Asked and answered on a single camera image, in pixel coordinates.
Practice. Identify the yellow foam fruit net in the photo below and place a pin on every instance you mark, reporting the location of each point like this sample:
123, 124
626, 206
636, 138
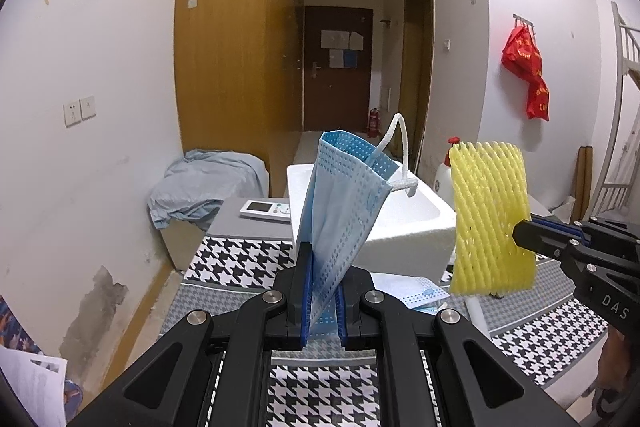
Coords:
485, 217

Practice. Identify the white foam box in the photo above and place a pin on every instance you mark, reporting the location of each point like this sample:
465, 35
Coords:
415, 232

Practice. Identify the narrow white paper notice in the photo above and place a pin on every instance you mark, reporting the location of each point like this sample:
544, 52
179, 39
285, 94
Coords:
356, 41

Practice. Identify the white wall socket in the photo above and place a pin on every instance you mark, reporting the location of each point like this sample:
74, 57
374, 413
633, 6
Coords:
72, 113

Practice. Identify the colourful printed cloth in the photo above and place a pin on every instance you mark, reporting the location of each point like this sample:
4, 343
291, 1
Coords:
15, 327

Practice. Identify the square white paper notice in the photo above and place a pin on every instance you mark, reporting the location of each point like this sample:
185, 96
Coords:
336, 59

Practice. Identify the wide white paper notice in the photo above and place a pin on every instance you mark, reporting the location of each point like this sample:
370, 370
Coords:
334, 39

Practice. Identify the red fire extinguisher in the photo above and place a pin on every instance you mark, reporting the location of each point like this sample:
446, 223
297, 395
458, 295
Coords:
373, 124

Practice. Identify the houndstooth tablecloth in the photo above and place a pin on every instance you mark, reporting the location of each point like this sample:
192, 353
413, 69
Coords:
235, 257

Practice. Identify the white paper sheets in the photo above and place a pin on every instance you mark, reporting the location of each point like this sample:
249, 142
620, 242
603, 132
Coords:
30, 387

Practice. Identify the wooden poles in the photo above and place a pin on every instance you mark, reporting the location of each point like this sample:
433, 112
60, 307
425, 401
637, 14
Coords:
583, 182

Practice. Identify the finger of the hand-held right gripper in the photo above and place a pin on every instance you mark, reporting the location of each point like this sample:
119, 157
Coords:
535, 239
560, 224

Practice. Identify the pale blue cloth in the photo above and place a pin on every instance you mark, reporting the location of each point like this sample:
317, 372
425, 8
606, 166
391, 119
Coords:
200, 187

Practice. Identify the white red pump bottle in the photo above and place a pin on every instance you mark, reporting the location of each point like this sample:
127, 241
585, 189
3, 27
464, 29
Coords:
442, 179

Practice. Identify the blue paper notice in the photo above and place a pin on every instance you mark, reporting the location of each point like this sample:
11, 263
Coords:
351, 59

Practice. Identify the wooden side door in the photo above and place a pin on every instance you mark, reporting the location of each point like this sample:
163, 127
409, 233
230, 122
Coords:
417, 82

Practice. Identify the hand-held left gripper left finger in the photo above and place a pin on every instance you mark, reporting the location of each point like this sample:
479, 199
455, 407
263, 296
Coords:
305, 307

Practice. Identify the wooden wardrobe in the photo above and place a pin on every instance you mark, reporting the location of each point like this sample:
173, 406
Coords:
225, 57

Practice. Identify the white bunk bed frame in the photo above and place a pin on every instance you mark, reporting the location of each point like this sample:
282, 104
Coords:
622, 117

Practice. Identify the brown door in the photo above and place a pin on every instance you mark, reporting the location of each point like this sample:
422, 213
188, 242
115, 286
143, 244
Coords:
340, 97

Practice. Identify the blue face mask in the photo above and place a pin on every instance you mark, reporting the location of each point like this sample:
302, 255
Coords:
405, 289
340, 217

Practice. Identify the white remote control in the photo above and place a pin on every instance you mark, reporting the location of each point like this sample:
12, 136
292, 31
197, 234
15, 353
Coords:
262, 209

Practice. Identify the person's right hand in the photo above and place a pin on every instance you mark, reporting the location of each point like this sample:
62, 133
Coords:
617, 357

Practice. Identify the large red bag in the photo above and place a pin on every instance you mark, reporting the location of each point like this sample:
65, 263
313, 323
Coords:
520, 52

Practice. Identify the white wall switch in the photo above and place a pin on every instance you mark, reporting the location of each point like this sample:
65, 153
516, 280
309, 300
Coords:
88, 107

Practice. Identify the wall hook rack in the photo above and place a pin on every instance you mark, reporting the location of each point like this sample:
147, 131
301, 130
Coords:
524, 21

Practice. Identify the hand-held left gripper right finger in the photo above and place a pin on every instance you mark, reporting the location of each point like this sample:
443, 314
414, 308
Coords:
342, 312

